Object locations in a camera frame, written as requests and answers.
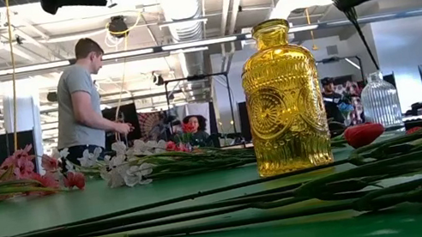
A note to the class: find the pink artificial flower bunch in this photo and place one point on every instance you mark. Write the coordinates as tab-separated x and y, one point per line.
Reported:
172	146
23	166
420	168

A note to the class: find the clear ribbed glass vase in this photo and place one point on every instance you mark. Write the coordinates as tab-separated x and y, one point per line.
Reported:
381	106

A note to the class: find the yellow embossed glass vase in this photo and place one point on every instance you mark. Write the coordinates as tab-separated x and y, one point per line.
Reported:
284	101

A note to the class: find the background red flowers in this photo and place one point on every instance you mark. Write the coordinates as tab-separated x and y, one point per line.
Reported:
188	127

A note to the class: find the long ceiling light strip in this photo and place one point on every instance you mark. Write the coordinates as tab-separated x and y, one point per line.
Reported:
32	68

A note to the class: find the black ceiling spotlight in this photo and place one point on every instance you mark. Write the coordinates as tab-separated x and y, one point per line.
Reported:
158	78
52	96

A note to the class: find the floral patterned cloth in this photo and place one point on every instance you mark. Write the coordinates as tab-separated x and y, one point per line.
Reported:
354	93

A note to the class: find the person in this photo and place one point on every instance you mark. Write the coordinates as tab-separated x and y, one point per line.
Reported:
331	99
194	123
78	107

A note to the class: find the black monitor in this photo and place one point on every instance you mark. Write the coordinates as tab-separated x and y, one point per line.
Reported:
130	115

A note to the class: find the round patterned tapestry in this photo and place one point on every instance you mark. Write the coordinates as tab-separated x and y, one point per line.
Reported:
151	126

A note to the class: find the white cloth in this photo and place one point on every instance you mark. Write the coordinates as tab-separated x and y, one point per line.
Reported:
198	108

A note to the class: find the black panel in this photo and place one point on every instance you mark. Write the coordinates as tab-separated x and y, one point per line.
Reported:
9	147

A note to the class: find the silver ventilation duct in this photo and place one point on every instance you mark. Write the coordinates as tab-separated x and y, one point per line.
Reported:
178	2

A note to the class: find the black metal rig frame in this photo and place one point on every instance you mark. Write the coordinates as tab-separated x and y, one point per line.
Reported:
195	78

